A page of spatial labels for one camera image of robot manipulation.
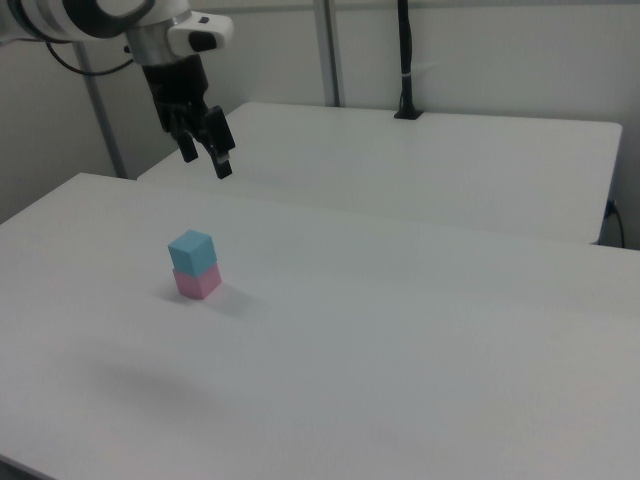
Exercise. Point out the pink cube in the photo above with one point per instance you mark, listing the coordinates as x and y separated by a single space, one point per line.
200 286

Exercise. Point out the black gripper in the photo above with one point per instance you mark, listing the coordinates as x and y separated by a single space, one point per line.
175 85

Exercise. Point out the blue cube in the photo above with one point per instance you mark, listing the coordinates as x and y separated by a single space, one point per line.
192 252

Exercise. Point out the grey metal frame post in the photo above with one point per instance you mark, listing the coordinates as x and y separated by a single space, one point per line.
331 50
102 115

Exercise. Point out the black camera stand pole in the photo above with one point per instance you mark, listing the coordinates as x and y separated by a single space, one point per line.
407 55

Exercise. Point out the white background table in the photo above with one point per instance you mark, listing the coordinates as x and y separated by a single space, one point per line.
425 165

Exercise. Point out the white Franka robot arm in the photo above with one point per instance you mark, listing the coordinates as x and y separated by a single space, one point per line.
150 25

